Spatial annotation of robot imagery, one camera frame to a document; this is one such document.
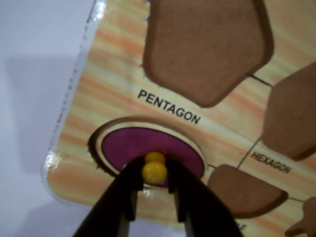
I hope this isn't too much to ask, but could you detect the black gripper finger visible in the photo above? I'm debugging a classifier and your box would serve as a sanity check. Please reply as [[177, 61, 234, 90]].
[[166, 159, 240, 237], [73, 158, 146, 237]]

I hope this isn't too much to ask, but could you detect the purple oval piece yellow pin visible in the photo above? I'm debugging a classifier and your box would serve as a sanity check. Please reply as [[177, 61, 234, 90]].
[[95, 121, 207, 191]]

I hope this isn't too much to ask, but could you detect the wooden shapes puzzle board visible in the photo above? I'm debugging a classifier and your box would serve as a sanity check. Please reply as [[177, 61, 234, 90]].
[[40, 0, 316, 237]]

